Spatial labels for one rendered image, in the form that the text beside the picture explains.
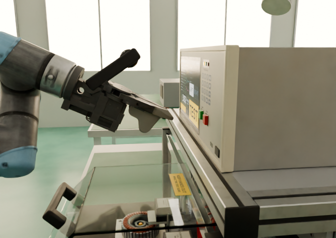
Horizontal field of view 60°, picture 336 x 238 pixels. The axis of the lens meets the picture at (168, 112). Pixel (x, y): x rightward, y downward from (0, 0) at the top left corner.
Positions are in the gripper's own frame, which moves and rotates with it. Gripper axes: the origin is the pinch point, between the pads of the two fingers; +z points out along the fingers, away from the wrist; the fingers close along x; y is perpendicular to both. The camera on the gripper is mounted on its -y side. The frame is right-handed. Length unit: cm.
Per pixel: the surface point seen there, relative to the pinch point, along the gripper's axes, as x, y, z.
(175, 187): 8.6, 10.9, 5.4
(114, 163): -86, 47, 2
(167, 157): -38.8, 20.1, 14.2
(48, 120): -468, 163, -98
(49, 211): 14.0, 20.1, -13.5
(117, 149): -108, 47, 3
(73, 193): 4.8, 20.9, -11.2
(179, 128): -14.4, 4.6, 7.2
